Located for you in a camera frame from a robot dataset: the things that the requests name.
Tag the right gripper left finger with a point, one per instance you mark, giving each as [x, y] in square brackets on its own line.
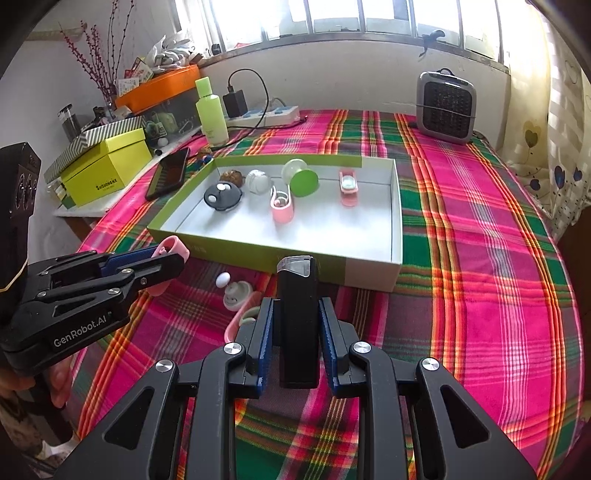
[141, 437]

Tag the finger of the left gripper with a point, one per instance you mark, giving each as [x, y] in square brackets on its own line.
[127, 282]
[73, 272]

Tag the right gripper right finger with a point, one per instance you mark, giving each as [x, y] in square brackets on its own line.
[413, 406]

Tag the pink looped clip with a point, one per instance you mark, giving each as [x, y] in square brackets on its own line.
[173, 255]

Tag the black oval disc holder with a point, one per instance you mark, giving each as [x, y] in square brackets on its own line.
[222, 196]

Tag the large brown walnut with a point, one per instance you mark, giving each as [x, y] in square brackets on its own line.
[234, 177]

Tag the white ribbed jar cap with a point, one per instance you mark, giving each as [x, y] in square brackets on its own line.
[258, 182]

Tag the pink curved clip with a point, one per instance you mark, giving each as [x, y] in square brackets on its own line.
[281, 205]

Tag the black rectangular device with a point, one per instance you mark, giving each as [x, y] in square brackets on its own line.
[299, 327]

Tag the green white spool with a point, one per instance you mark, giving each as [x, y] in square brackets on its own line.
[300, 178]

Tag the person's left hand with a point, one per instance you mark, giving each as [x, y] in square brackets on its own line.
[59, 381]

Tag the yellow shoebox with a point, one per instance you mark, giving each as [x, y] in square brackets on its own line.
[96, 174]

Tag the black smartphone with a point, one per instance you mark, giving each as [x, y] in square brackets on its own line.
[169, 174]

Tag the striped grey gift box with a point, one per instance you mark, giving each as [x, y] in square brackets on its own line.
[112, 136]

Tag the plaid pink green bedsheet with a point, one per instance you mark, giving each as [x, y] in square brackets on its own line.
[483, 288]

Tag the clear plastic storage bin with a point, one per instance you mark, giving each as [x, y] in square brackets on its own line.
[171, 119]

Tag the orange storage bin lid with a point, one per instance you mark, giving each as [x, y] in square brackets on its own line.
[158, 89]

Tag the green lotion bottle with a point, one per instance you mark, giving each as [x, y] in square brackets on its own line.
[210, 113]

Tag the red dried branches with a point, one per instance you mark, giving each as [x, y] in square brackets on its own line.
[103, 60]

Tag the green white cardboard box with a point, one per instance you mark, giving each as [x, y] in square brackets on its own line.
[251, 211]

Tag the white power strip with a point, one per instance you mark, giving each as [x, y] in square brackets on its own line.
[276, 117]

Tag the heart pattern curtain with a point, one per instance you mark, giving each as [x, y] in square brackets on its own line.
[547, 136]

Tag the grey small space heater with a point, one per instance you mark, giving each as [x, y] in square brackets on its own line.
[446, 106]

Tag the black charger with cable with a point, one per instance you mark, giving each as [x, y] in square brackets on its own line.
[234, 102]

